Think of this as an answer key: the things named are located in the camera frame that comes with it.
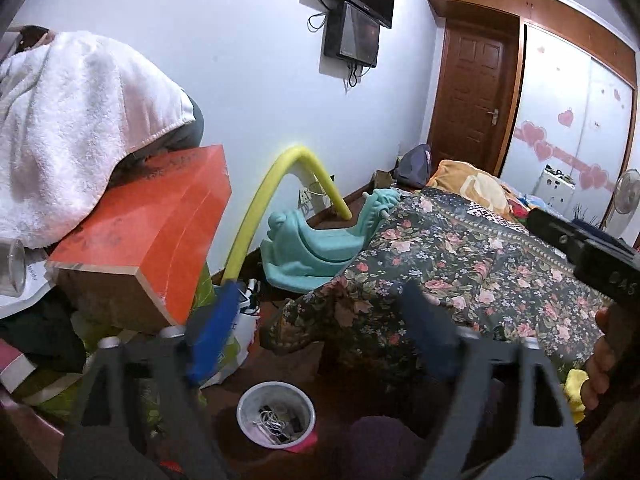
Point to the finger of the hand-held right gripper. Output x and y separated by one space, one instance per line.
555 230

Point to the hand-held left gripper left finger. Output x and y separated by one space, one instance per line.
215 330

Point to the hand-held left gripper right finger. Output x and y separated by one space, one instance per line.
425 330

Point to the round bin with pink base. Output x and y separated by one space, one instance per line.
250 405

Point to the person's right hand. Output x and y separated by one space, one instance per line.
599 370

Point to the white plastic bag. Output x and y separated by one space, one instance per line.
245 330

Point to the white appliance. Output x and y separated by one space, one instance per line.
555 187

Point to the dark patterned cloth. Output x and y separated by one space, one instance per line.
495 217

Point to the floral bedspread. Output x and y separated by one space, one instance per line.
475 270

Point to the standing fan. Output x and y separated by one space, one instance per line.
625 190

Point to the orange blanket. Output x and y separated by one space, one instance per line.
465 180

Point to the purple cloth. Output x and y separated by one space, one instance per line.
385 445

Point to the teal plastic rocking toy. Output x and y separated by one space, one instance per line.
310 250

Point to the yellow foam tube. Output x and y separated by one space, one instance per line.
250 210

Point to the orange box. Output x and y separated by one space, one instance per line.
150 220

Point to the dark backpack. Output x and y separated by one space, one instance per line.
415 165

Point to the wooden wardrobe with white doors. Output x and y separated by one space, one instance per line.
565 75

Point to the small cardboard box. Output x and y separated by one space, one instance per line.
384 180

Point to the wooden door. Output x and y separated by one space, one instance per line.
465 90

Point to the dark clothes pile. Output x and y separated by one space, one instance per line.
40 330

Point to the pink and white box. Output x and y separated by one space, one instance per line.
12 365

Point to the glass jar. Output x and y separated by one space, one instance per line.
12 267

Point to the white towel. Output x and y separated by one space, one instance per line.
75 125

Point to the wall outlet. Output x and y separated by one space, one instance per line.
309 195

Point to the black wall-mounted screen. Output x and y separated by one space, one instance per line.
357 35

